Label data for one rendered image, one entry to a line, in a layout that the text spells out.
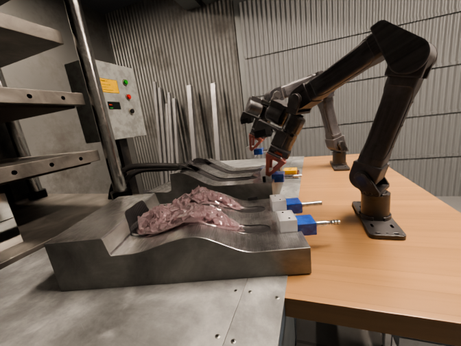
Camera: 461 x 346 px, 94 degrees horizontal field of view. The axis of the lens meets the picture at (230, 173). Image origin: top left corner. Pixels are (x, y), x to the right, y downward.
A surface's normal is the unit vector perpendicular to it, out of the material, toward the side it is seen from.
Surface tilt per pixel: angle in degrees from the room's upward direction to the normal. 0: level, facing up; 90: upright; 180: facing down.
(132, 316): 0
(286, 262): 90
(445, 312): 0
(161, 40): 90
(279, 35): 90
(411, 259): 0
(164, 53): 90
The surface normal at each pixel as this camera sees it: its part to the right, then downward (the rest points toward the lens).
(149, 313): -0.12, -0.96
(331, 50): -0.31, 0.26
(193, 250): -0.04, 0.24
